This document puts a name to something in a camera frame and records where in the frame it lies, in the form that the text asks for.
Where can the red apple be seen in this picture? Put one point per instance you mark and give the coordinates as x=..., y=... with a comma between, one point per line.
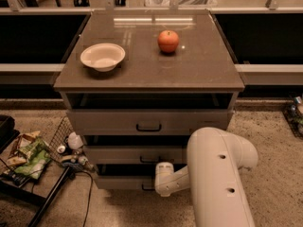
x=168, y=41

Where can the black metal stand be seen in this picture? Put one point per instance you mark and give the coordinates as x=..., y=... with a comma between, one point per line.
x=41, y=202

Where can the right wire basket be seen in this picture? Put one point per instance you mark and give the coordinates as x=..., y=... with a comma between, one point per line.
x=293, y=113

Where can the green snack bag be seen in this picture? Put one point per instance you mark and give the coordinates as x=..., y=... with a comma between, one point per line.
x=37, y=158

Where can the grey drawer cabinet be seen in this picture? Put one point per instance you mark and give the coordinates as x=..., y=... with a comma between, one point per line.
x=198, y=75

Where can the white bowl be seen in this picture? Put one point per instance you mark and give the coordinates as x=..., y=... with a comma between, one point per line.
x=102, y=57

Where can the brown snack bag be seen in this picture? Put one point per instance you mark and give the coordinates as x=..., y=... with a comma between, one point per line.
x=17, y=154

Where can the grey drawer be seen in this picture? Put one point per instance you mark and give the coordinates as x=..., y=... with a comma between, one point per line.
x=123, y=183
x=146, y=122
x=135, y=154

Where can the wire basket with items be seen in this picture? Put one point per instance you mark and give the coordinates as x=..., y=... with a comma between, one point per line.
x=61, y=152

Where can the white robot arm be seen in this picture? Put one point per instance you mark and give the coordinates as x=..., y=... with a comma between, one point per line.
x=214, y=159

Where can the black box at left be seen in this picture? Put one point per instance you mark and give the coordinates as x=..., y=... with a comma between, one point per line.
x=7, y=131

